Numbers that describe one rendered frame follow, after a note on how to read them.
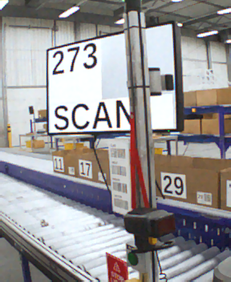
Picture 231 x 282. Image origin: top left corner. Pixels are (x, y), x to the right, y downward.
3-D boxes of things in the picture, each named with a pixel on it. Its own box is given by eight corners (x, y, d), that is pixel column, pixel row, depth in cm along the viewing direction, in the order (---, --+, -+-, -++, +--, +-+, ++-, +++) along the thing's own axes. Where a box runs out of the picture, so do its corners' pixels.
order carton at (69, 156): (53, 172, 261) (51, 151, 260) (84, 167, 278) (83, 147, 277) (78, 179, 229) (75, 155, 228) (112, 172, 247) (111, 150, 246)
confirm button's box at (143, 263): (124, 267, 82) (123, 243, 81) (134, 263, 84) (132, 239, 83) (141, 275, 76) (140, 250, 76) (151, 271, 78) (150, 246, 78)
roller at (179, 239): (82, 281, 116) (80, 270, 116) (180, 243, 146) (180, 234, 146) (88, 286, 112) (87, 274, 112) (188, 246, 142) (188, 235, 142)
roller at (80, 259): (71, 274, 122) (66, 270, 126) (168, 239, 153) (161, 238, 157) (70, 262, 122) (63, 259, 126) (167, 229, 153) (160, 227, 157)
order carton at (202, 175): (155, 197, 166) (153, 164, 165) (193, 186, 183) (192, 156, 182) (217, 211, 134) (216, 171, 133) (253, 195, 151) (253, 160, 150)
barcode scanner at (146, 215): (160, 263, 66) (153, 215, 66) (125, 254, 75) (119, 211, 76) (181, 253, 70) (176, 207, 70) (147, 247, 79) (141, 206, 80)
